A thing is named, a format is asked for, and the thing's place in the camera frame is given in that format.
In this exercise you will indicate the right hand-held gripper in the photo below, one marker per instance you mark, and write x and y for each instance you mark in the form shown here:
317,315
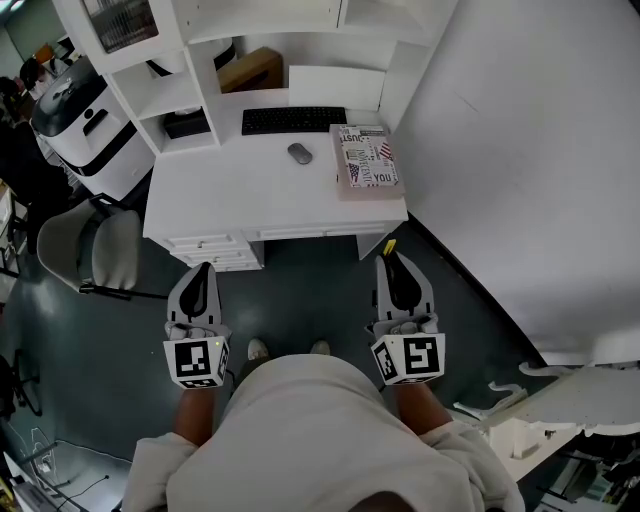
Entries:
417,355

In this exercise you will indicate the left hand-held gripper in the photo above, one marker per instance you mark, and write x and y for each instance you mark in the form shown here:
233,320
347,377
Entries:
196,357

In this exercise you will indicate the person's right forearm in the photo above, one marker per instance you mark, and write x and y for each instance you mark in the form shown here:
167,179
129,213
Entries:
420,407

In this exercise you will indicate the person's left forearm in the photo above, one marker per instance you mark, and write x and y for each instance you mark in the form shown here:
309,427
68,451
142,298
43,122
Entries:
196,415

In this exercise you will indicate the small white desk drawer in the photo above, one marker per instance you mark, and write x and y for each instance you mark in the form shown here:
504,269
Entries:
215,254
202,241
232,265

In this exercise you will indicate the person's left shoe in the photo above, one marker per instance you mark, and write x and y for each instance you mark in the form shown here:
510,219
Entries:
258,349

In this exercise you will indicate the person's shoe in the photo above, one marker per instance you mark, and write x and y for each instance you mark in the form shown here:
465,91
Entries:
320,347
258,349

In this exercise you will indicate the person's dark trousers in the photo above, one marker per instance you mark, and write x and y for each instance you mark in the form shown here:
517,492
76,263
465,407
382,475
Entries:
244,371

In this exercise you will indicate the grey office chair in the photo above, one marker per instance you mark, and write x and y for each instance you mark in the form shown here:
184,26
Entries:
117,245

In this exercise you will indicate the person's right shoe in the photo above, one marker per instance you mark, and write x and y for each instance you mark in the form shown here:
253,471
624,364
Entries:
320,347

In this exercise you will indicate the wide white desk drawer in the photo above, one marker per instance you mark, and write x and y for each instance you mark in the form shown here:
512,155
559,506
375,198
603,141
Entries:
320,232

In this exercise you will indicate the beige flat box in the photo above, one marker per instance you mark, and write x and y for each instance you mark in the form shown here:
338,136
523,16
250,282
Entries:
370,192

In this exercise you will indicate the patterned black white book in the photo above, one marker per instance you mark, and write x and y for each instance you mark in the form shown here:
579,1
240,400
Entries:
369,156

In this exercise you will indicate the person's white sweatshirt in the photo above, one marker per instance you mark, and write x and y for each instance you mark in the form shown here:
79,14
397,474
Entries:
310,430

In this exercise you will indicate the white black floor appliance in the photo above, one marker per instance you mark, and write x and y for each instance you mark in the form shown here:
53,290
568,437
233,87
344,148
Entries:
107,150

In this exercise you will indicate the grey computer mouse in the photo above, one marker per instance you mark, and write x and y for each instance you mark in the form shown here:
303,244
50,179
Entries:
300,153

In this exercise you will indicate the black tissue box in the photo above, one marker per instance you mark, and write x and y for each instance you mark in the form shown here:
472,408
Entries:
187,125

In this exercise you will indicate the white ornate side table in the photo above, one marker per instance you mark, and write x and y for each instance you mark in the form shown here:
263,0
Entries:
565,400

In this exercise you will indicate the black swivel chair base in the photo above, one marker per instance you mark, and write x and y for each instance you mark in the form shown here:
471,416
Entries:
20,385

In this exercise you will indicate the white desk with shelves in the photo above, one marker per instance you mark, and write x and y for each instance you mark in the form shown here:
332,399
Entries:
205,100

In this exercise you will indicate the black keyboard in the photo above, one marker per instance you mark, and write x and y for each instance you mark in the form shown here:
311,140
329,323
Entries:
294,120

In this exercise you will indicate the brown cardboard box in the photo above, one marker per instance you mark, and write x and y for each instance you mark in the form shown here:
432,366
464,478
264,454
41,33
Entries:
250,72

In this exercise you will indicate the dark metal grille panel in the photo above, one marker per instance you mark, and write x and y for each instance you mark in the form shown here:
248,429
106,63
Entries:
120,22

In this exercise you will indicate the metal frame glass table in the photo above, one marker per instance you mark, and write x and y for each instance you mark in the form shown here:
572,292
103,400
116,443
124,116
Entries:
75,470

